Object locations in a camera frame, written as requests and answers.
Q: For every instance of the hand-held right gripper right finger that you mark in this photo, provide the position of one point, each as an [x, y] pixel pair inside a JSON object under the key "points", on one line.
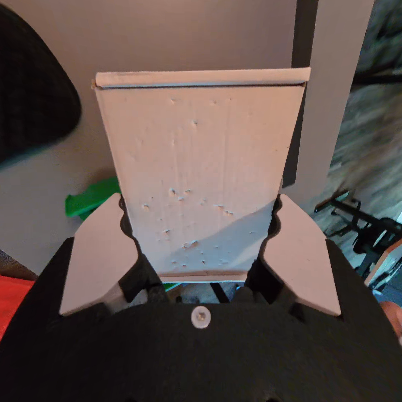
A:
{"points": [[301, 254]]}

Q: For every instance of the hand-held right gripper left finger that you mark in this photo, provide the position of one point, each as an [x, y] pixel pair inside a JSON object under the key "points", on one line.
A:
{"points": [[100, 251]]}

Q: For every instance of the white cardboard mailer box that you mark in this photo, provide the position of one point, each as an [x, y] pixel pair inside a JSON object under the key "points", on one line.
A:
{"points": [[201, 157]]}

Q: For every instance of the green soft object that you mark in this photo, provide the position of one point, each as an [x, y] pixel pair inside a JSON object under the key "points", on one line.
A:
{"points": [[91, 199]]}

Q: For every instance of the black office chair base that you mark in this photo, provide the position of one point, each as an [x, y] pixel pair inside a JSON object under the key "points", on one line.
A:
{"points": [[373, 226]]}

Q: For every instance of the red cloth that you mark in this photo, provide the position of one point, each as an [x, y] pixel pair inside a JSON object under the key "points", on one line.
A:
{"points": [[11, 301]]}

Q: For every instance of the black bulky rounded object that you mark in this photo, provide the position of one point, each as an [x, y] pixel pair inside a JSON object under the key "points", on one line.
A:
{"points": [[31, 94]]}

